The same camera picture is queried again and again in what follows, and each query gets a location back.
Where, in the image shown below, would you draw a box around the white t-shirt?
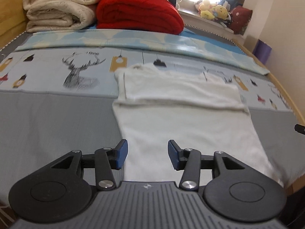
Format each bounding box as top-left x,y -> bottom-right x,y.
112,64 -> 280,182

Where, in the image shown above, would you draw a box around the deer-print grey bed sheet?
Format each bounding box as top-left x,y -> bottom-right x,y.
1,47 -> 304,204

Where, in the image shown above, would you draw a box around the purple box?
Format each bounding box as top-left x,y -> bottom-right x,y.
252,40 -> 272,65

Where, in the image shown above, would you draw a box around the red folded blanket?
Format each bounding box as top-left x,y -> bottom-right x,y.
96,0 -> 184,35

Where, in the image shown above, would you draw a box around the yellow plush toys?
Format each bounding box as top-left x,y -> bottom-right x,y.
195,0 -> 232,27

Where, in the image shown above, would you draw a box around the cream folded blanket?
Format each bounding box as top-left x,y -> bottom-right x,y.
23,0 -> 100,33

